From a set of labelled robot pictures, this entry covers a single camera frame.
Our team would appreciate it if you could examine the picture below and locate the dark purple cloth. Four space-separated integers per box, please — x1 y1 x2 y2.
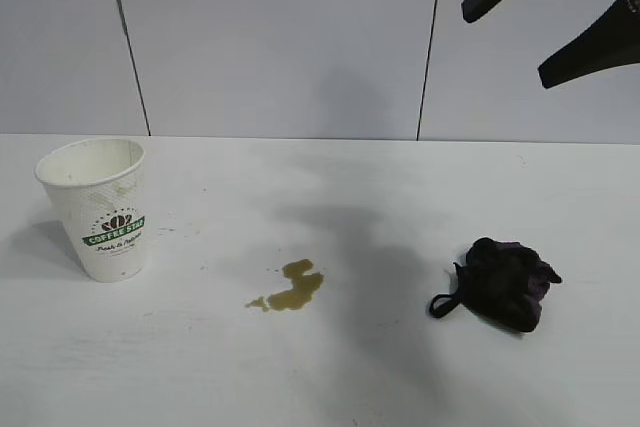
428 235 564 334

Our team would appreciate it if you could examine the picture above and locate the brown coffee spill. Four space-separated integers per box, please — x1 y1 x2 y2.
243 258 325 313

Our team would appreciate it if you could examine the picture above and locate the white paper coffee cup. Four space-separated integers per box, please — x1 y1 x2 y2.
33 137 151 283

